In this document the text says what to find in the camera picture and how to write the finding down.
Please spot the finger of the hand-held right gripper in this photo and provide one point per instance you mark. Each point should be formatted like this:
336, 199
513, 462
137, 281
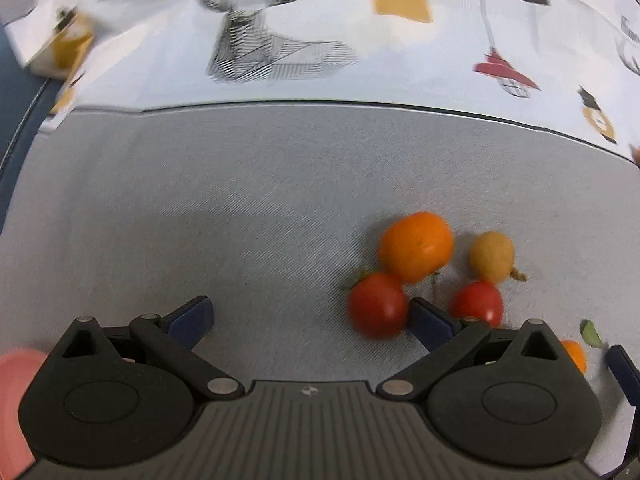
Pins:
624, 366

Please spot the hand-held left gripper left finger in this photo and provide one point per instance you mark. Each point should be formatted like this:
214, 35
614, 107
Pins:
192, 321

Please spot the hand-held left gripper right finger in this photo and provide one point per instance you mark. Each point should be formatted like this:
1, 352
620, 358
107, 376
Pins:
427, 325

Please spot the large red tomato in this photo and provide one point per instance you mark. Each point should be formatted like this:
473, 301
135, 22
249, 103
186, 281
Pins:
377, 306

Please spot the orange mandarin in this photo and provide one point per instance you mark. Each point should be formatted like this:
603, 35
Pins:
416, 246

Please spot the yellow-brown round fruit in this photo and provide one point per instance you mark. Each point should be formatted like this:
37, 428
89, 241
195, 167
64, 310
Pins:
492, 256

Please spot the pink round plate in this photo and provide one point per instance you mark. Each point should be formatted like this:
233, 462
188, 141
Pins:
14, 400

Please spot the green leaf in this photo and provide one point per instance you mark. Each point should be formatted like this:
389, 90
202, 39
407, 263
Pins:
592, 333

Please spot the small orange kumquat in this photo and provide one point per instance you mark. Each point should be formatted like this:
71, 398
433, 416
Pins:
576, 356

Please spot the small red tomato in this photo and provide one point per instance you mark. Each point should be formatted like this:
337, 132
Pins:
477, 302

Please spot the grey bed cover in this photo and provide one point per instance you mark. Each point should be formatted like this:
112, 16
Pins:
225, 210

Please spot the blue cushion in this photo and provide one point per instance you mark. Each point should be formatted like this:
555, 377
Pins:
15, 125

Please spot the white printed bed sheet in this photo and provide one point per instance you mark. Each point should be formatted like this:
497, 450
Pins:
350, 25

